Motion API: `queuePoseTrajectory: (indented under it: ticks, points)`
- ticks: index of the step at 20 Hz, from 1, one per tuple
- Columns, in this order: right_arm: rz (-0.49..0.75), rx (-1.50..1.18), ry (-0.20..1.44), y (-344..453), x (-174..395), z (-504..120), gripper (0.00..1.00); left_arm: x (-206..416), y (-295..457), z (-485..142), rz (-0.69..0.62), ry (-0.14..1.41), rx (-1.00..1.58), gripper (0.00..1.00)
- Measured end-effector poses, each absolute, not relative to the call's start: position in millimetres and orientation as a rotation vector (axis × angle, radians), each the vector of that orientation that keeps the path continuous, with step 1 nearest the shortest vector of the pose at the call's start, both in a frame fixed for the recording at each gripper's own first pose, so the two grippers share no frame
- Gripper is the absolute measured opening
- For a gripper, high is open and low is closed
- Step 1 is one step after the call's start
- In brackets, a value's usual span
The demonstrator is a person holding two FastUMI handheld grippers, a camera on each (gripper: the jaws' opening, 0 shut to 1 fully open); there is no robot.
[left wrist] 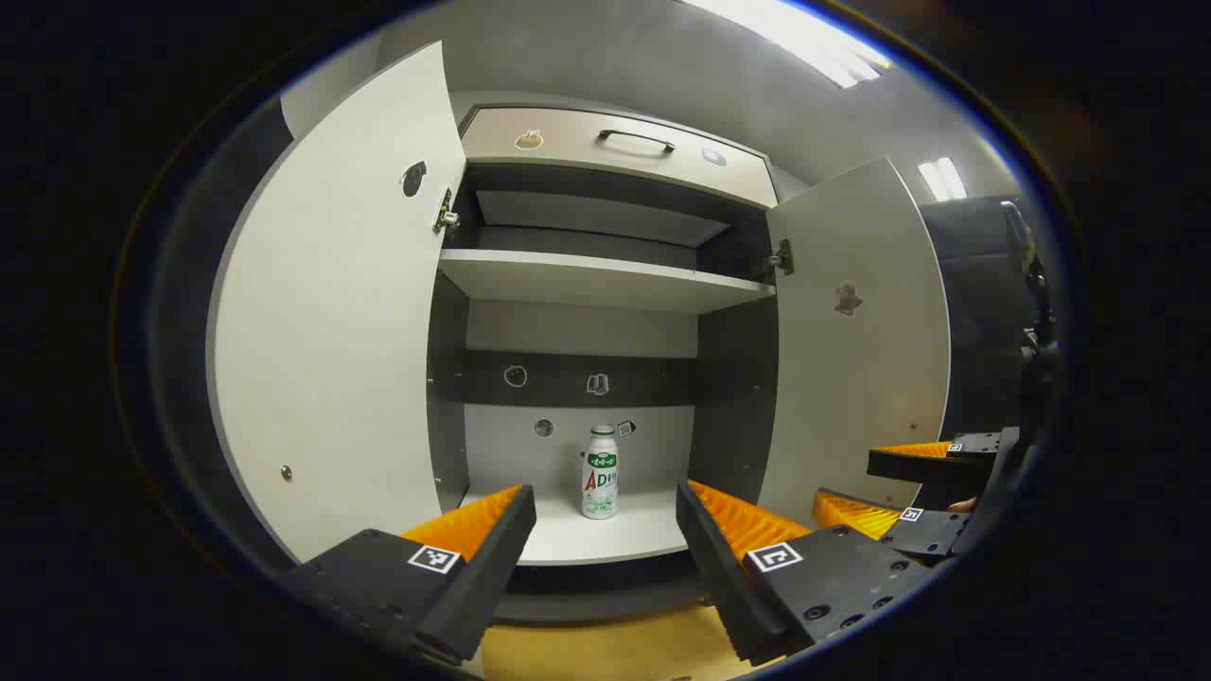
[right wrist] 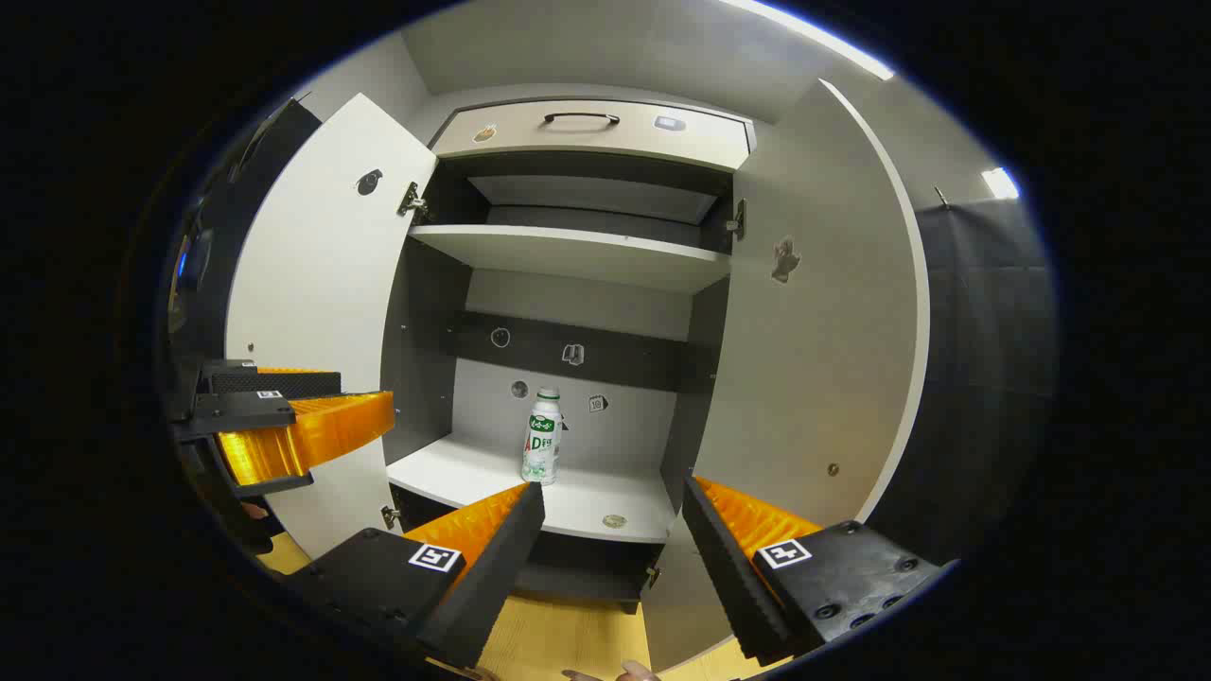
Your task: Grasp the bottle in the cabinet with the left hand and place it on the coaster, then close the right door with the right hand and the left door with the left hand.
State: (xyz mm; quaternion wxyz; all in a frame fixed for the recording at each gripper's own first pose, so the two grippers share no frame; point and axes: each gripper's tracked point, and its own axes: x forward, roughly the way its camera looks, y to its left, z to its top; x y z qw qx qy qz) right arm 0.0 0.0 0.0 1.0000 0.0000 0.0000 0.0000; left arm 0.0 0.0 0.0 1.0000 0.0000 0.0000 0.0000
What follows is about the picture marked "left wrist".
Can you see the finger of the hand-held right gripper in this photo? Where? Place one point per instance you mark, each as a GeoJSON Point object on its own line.
{"type": "Point", "coordinates": [927, 465]}
{"type": "Point", "coordinates": [937, 534]}

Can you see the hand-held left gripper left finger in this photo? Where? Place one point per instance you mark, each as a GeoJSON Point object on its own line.
{"type": "Point", "coordinates": [492, 567]}

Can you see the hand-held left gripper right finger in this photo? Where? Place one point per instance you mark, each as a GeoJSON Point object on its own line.
{"type": "Point", "coordinates": [714, 558]}

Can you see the grey cabinet door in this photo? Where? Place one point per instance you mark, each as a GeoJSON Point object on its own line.
{"type": "Point", "coordinates": [861, 378]}
{"type": "Point", "coordinates": [341, 331]}

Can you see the white bottle with green label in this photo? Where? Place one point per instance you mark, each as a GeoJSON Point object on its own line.
{"type": "Point", "coordinates": [600, 482]}

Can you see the grey cabinet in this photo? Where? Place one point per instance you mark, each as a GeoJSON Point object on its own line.
{"type": "Point", "coordinates": [568, 331]}

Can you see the metal door hinge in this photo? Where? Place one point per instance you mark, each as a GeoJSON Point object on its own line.
{"type": "Point", "coordinates": [446, 213]}
{"type": "Point", "coordinates": [780, 257]}

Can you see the grey cabinet shelf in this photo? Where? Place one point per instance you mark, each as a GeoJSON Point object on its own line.
{"type": "Point", "coordinates": [596, 279]}

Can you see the grey cabinet drawer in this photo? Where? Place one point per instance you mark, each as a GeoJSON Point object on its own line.
{"type": "Point", "coordinates": [568, 142]}

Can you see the black backdrop cloth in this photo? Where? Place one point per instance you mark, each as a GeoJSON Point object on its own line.
{"type": "Point", "coordinates": [974, 284]}

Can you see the small ceiling light panel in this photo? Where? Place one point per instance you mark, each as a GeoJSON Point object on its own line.
{"type": "Point", "coordinates": [942, 178]}

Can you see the long ceiling light panel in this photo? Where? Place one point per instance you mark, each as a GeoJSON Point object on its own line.
{"type": "Point", "coordinates": [804, 38]}

